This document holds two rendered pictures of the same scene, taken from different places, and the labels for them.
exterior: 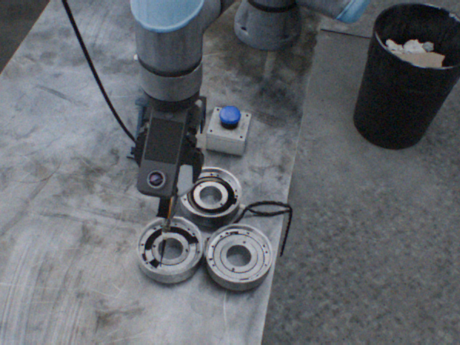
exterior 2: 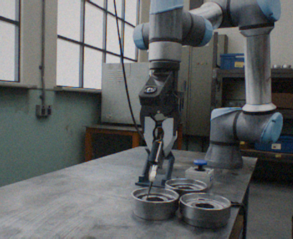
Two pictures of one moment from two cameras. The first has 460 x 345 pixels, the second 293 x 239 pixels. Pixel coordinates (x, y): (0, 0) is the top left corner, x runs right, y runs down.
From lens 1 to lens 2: 61 cm
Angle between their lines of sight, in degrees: 50
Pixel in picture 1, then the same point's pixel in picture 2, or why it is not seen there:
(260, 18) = (218, 150)
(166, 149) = (158, 81)
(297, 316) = not seen: outside the picture
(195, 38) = (177, 22)
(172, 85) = (165, 46)
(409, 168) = not seen: outside the picture
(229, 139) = (199, 174)
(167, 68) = (163, 35)
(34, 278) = (60, 208)
